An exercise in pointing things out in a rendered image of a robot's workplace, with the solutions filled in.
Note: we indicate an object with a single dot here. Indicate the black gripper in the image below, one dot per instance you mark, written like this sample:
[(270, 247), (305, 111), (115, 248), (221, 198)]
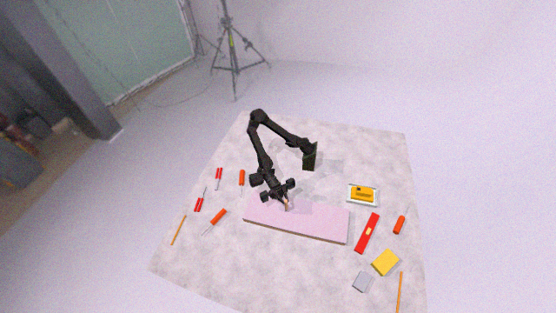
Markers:
[(275, 187)]

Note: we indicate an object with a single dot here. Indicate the pale pink panel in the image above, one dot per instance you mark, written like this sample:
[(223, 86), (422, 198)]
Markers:
[(303, 218)]

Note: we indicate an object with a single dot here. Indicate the white shallow tray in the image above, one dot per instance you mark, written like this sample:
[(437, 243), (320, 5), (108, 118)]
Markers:
[(368, 204)]

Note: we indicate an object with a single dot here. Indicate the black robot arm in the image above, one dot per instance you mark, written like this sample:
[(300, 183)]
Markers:
[(264, 170)]

